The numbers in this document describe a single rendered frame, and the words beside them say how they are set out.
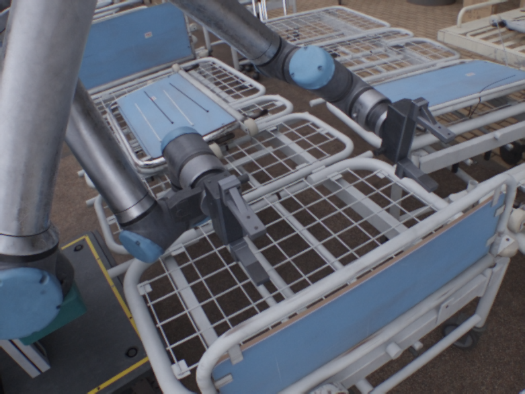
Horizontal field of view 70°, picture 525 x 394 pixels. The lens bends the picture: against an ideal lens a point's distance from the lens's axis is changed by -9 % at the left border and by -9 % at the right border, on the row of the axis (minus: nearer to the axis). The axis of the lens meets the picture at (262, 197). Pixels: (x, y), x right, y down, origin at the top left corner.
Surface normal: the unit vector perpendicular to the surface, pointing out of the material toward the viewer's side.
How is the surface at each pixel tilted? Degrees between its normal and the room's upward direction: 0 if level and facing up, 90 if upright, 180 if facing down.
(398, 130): 90
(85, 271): 0
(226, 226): 100
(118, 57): 90
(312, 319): 90
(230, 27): 111
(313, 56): 48
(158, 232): 64
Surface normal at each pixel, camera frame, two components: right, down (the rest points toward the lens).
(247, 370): 0.48, 0.49
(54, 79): 0.76, 0.42
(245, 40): 0.26, 0.82
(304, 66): -0.61, -0.14
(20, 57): 0.00, 0.29
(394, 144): -0.86, 0.40
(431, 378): -0.13, -0.78
